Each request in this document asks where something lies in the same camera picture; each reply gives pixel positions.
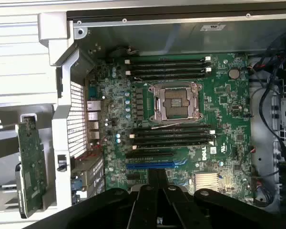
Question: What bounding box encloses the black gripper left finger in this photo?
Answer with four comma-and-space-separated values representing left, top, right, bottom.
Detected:
23, 168, 159, 229

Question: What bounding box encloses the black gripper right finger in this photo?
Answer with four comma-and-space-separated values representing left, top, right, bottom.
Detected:
158, 168, 286, 229

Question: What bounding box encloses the graphics card with black cooler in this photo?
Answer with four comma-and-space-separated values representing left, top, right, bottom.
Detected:
15, 114, 50, 219

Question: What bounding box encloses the silver chipset heat sink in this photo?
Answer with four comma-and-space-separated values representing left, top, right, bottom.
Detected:
192, 172, 220, 191

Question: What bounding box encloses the blue expansion slot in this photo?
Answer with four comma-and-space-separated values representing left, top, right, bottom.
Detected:
126, 162, 176, 169

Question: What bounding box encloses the long black expansion slot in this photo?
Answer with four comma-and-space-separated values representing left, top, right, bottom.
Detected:
124, 152, 175, 160

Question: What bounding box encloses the blue slot latch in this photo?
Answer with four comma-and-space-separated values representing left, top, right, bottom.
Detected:
71, 177, 83, 192

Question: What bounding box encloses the locking lever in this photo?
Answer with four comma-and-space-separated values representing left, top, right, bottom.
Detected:
134, 77, 156, 88
151, 121, 201, 130

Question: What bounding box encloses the green motherboard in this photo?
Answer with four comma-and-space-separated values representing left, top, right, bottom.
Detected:
85, 53, 255, 206

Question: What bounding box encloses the metal socket cover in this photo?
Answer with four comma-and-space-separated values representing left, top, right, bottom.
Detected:
154, 85, 199, 120

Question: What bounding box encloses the CPU socket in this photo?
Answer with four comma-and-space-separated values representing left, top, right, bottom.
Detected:
149, 82, 203, 122

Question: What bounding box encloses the coin cell battery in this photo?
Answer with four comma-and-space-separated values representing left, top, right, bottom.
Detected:
228, 68, 240, 80

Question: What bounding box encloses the grey parts rack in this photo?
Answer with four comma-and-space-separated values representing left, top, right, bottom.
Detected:
0, 102, 58, 226

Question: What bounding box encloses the black grey PC case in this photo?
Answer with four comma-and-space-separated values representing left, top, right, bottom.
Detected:
37, 9, 286, 229

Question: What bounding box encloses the white barcode sticker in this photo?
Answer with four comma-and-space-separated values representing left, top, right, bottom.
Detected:
200, 23, 226, 31

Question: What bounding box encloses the thick black cable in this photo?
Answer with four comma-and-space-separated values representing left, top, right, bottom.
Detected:
259, 56, 286, 163

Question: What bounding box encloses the black looped wire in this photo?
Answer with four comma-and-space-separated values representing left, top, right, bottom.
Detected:
108, 45, 140, 58

